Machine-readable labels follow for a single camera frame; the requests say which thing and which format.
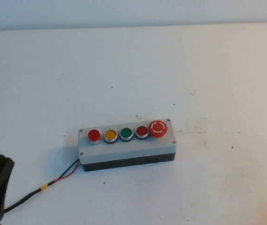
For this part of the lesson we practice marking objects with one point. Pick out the dark red push button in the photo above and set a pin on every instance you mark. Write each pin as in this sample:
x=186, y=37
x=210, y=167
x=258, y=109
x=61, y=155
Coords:
x=141, y=131

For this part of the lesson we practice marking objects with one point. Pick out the yellow push button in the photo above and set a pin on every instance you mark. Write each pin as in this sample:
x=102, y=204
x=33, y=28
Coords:
x=110, y=136

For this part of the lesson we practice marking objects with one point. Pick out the grey push-button control box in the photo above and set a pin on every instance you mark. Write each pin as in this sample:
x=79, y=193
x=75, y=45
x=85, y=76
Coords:
x=128, y=151

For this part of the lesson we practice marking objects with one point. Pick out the red emergency stop mushroom button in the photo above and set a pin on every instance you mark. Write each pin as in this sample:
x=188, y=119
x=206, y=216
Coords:
x=157, y=128

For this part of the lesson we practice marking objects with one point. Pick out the red illuminated push button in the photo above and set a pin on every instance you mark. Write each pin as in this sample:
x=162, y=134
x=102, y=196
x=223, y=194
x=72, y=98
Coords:
x=93, y=136

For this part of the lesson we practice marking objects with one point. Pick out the green push button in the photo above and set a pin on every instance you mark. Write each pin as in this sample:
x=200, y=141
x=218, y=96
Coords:
x=126, y=133

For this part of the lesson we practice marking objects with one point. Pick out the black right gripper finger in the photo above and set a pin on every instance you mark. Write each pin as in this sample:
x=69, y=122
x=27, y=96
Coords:
x=0, y=192

